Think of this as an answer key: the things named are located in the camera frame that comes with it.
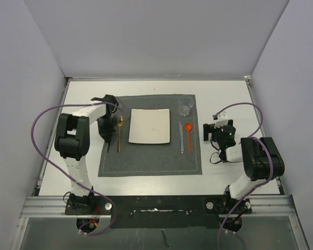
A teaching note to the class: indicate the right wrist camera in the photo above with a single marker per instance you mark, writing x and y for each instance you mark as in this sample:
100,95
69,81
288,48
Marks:
221,119

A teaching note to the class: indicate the silver table knife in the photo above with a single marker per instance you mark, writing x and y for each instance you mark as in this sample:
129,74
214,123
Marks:
181,137

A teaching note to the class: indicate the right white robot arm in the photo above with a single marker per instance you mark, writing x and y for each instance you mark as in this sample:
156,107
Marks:
260,157

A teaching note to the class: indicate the clear plastic cup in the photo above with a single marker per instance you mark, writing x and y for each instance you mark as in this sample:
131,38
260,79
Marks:
185,104

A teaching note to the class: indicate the dark grey cloth placemat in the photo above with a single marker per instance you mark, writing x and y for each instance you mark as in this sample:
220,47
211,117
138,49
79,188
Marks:
153,159

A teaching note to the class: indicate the orange plastic spoon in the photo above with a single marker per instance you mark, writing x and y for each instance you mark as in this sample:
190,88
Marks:
188,127

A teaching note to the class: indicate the white square plate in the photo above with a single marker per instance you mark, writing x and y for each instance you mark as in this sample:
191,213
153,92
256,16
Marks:
149,126

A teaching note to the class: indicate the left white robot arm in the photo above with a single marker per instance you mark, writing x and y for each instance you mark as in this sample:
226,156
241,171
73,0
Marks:
72,141

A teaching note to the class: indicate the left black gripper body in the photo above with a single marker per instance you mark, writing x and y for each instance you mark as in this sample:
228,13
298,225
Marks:
105,126

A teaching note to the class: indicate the gold fork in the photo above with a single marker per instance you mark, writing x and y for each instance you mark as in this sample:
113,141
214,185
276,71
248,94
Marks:
120,124

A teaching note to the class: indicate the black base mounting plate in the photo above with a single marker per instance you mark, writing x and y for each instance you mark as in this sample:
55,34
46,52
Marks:
159,212

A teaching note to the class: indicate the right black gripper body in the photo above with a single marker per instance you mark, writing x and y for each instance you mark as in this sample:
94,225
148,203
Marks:
216,137

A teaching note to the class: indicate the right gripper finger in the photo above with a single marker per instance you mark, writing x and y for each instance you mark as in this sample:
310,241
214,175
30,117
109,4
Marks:
230,122
207,130

